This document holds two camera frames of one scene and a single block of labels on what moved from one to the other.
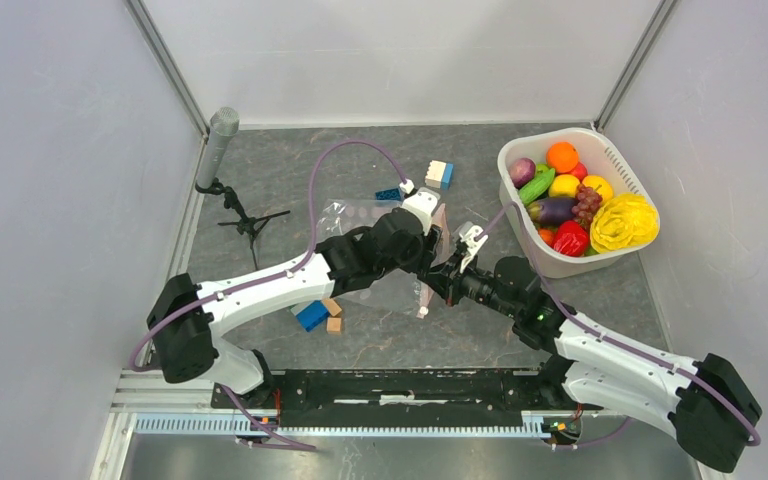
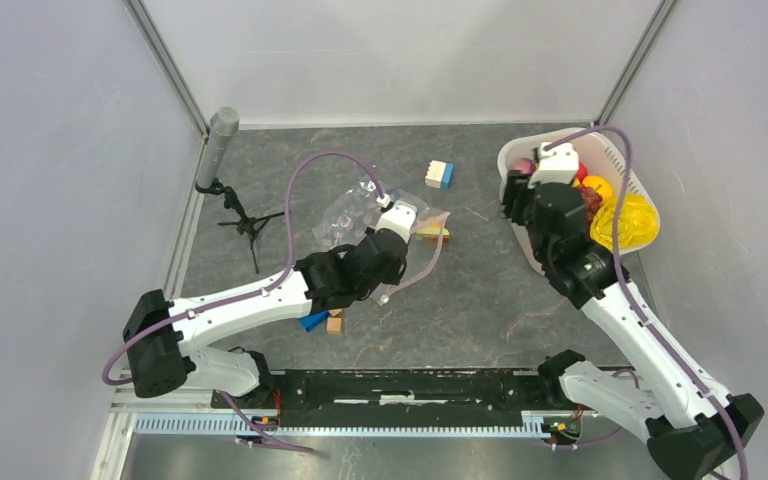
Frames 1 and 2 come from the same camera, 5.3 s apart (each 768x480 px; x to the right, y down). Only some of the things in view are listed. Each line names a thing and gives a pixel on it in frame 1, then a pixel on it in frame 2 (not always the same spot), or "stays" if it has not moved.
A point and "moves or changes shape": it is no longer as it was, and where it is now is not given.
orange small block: x=334 y=325 stays
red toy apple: x=580 y=171 stays
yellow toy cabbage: x=624 y=222 stays
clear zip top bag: x=394 y=289 moves or changes shape
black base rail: x=488 y=398 stays
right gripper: x=446 y=279 -> x=516 y=188
